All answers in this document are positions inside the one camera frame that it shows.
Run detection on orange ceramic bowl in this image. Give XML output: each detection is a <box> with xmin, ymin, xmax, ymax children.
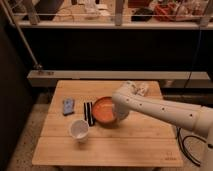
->
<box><xmin>92</xmin><ymin>97</ymin><xmax>118</xmax><ymax>125</ymax></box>

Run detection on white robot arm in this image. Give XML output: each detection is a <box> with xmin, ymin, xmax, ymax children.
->
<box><xmin>112</xmin><ymin>81</ymin><xmax>213</xmax><ymax>171</ymax></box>

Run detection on black striped rectangular block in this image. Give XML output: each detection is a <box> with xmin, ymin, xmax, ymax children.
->
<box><xmin>84</xmin><ymin>102</ymin><xmax>95</xmax><ymax>126</ymax></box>

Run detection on white plastic bottle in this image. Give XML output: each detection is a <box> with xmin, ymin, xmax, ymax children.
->
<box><xmin>136</xmin><ymin>82</ymin><xmax>149</xmax><ymax>96</ymax></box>

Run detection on blue sponge block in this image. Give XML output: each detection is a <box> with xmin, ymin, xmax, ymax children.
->
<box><xmin>63</xmin><ymin>99</ymin><xmax>74</xmax><ymax>116</ymax></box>

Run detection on wooden slatted table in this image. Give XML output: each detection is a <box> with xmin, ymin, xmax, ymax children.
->
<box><xmin>32</xmin><ymin>80</ymin><xmax>183</xmax><ymax>167</ymax></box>

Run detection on grey metal ledge beam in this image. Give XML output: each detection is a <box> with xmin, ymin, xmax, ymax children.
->
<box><xmin>27</xmin><ymin>70</ymin><xmax>213</xmax><ymax>89</ymax></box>

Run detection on diagonal metal pole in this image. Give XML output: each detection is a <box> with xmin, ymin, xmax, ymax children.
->
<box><xmin>2</xmin><ymin>0</ymin><xmax>43</xmax><ymax>74</ymax></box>

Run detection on black box on shelf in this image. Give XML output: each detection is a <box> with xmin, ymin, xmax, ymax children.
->
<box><xmin>131</xmin><ymin>8</ymin><xmax>153</xmax><ymax>22</ymax></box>

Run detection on red object on shelf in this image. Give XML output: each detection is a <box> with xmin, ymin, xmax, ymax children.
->
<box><xmin>154</xmin><ymin>3</ymin><xmax>175</xmax><ymax>22</ymax></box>

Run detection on black floor cable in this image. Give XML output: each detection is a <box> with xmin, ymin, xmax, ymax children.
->
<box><xmin>175</xmin><ymin>126</ymin><xmax>208</xmax><ymax>168</ymax></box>

